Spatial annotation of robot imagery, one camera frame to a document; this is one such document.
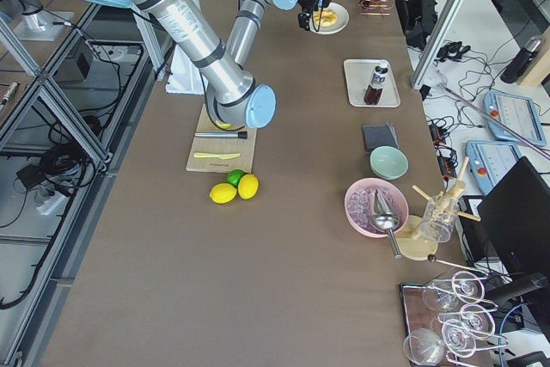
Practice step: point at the braided glazed donut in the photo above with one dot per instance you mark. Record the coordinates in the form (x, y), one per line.
(329, 18)

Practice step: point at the white round plate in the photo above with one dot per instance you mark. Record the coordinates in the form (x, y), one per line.
(341, 23)

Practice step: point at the cream rabbit tray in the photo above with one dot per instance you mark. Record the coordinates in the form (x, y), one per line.
(358, 73)

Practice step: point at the dark tea bottle on tray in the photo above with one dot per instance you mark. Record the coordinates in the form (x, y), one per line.
(373, 93)

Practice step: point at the grey folded cloth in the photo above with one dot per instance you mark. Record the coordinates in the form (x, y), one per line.
(376, 136)

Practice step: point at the half lemon slice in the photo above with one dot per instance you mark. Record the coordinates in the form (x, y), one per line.
(224, 126)

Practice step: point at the steel cylinder muddler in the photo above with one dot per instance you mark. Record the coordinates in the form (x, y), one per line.
(222, 135)

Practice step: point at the bamboo cutting board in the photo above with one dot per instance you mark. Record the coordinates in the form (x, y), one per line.
(228, 150)

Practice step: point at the green bowl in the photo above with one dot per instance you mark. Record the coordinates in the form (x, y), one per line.
(388, 162)

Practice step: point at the yellow plastic knife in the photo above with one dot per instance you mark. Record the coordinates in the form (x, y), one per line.
(221, 156)

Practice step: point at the green lime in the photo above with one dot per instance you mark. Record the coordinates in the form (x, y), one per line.
(233, 177)

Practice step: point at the yellow lemon upper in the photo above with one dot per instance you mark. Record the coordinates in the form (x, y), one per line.
(248, 186)

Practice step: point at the yellow lemon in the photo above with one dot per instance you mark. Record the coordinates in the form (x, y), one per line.
(248, 186)
(222, 193)

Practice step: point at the pink ice bowl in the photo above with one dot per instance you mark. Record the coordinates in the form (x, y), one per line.
(359, 202)

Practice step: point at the yellow lemon lower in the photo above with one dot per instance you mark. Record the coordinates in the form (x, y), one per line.
(222, 193)

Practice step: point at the black thermos bottle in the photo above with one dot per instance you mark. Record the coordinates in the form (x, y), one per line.
(517, 67)

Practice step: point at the steel ice scoop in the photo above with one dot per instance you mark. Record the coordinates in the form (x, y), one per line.
(385, 218)

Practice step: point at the blue teach pendant far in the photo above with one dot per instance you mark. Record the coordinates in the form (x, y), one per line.
(516, 112)

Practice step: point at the blue teach pendant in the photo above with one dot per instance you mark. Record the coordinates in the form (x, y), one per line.
(516, 112)
(490, 161)

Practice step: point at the blue teach pendant near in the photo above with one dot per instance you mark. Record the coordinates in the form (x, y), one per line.
(490, 161)

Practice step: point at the glass pitcher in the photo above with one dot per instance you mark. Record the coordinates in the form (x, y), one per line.
(438, 221)

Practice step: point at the wooden round stand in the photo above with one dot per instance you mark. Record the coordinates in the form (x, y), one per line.
(410, 241)

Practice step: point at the black monitor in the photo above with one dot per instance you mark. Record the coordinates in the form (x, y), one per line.
(515, 215)

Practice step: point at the wine glass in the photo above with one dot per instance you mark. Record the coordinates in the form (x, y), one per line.
(448, 294)

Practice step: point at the aluminium frame post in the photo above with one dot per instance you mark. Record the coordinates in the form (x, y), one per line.
(450, 10)

